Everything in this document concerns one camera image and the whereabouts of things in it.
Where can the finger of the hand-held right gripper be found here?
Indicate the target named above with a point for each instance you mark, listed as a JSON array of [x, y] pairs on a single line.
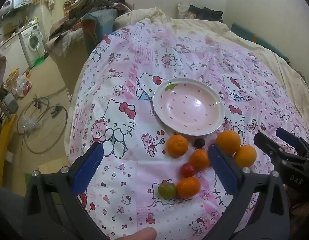
[[268, 143], [293, 138]]

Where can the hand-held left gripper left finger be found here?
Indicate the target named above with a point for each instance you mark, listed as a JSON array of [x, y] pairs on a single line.
[[90, 165]]

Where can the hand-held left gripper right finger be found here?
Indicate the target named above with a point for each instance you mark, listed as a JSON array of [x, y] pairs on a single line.
[[223, 170]]

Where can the large orange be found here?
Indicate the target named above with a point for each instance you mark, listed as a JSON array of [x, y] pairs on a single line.
[[228, 142], [245, 156]]

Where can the small mandarin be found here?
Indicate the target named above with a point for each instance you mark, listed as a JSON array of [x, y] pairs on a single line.
[[188, 186], [200, 158], [177, 145]]

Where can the red tomato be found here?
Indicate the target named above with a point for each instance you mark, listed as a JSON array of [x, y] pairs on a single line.
[[187, 170]]

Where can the dark plum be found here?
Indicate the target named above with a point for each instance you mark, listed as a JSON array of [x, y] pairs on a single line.
[[199, 143]]

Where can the pink spotted plate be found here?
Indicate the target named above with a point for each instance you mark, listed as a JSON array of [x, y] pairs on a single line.
[[189, 106]]

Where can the person's left hand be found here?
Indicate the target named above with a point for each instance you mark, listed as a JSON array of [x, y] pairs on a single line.
[[138, 234]]

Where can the green tomato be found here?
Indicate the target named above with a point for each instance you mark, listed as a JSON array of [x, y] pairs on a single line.
[[166, 189]]

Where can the green floor item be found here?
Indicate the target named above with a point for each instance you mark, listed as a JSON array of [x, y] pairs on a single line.
[[29, 180]]

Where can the yellow stand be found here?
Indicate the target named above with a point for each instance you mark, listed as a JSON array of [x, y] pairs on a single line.
[[4, 142]]

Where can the pink cartoon printed blanket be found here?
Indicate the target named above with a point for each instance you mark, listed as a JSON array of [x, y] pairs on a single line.
[[134, 80]]

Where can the teal mat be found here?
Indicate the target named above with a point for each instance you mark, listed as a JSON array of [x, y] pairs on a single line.
[[259, 40]]

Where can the clear plastic bag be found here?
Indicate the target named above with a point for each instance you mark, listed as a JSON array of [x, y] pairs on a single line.
[[23, 83]]

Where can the green basin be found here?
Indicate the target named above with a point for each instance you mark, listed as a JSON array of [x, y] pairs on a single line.
[[39, 60]]

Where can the white washing machine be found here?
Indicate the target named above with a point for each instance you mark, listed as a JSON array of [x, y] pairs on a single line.
[[32, 40]]

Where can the dark clothing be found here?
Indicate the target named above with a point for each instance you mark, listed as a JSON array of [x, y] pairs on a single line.
[[205, 12]]

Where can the pile of clothes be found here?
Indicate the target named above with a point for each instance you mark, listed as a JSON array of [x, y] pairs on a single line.
[[89, 15]]

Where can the frilled pillow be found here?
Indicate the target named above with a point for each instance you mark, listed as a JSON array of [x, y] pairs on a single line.
[[182, 9]]

